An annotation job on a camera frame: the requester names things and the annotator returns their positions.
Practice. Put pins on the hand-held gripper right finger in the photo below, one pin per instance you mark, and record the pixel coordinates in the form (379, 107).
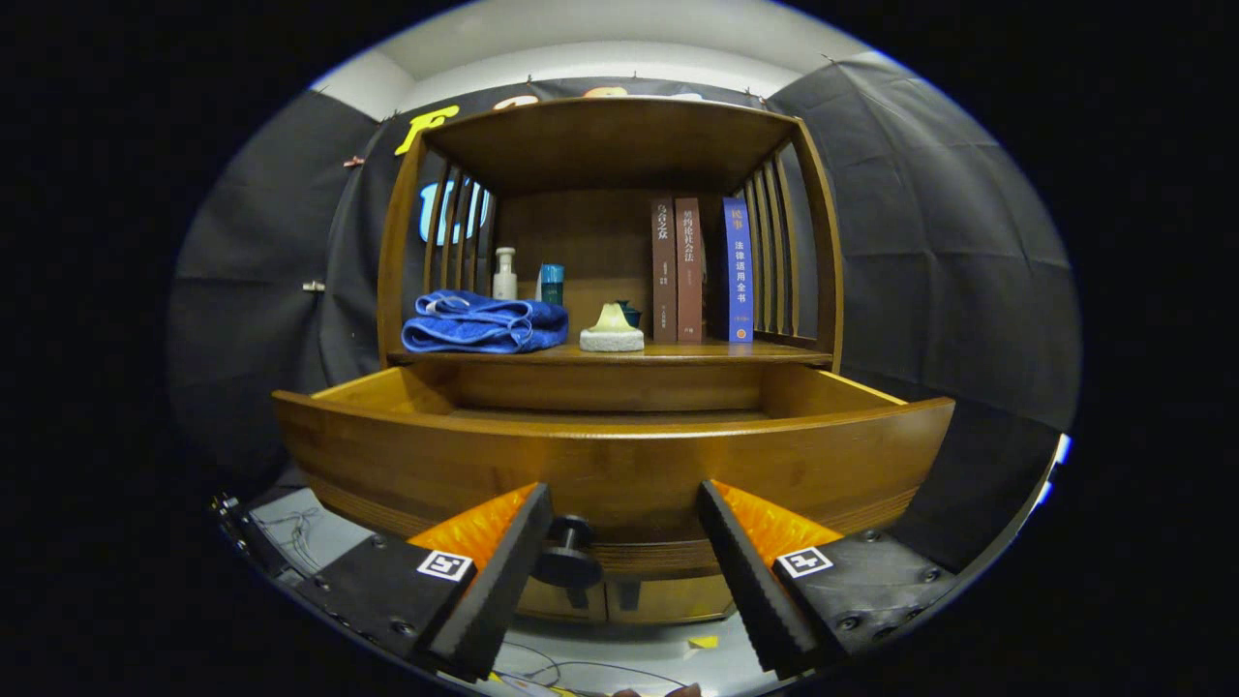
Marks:
(750, 581)

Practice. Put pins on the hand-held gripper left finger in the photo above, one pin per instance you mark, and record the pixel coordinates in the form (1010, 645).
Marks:
(498, 581)

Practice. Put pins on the wooden drawer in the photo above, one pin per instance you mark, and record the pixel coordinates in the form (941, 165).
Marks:
(619, 474)

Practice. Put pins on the wooden cabinet door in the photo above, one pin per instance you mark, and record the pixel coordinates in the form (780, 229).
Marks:
(561, 605)
(678, 600)

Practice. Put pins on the wooden countertop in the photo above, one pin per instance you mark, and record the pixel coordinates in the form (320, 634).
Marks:
(707, 350)

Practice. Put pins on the wooden cabinet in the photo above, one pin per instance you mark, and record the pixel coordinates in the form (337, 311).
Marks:
(600, 145)

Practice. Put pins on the yellow tape piece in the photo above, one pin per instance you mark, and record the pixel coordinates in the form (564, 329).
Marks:
(704, 641)

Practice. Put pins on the folded blue towel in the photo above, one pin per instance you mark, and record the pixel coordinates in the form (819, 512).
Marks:
(484, 324)

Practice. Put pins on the dark teal lidded cup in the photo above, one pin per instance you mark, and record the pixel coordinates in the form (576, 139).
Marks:
(632, 312)

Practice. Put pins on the teal bottle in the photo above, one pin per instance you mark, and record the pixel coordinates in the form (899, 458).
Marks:
(552, 286)

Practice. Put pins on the white pump bottle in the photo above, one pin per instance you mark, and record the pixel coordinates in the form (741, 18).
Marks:
(504, 281)

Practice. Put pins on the blue book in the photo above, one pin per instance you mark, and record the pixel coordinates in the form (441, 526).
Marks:
(740, 271)

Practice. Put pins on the reddish brown book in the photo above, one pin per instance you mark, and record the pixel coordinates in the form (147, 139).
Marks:
(689, 271)

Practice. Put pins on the dark brown book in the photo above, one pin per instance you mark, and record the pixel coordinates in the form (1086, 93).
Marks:
(664, 271)

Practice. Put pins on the black backdrop cloth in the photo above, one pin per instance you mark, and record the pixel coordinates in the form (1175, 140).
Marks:
(949, 271)

